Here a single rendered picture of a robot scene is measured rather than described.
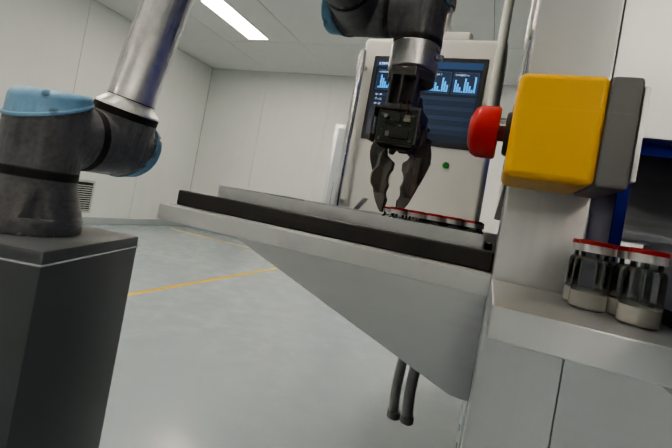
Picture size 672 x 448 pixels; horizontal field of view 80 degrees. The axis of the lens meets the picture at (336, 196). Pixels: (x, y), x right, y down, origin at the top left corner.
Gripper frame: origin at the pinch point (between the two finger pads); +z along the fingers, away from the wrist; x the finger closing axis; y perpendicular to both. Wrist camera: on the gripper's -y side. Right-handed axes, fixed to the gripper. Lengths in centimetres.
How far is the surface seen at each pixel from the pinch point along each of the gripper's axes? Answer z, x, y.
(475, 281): 6.0, 14.5, 22.4
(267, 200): 2.5, -11.8, 17.4
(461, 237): 2.4, 12.3, 17.4
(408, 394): 64, -2, -87
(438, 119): -33, -8, -77
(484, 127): -6.2, 13.4, 31.4
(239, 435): 93, -58, -72
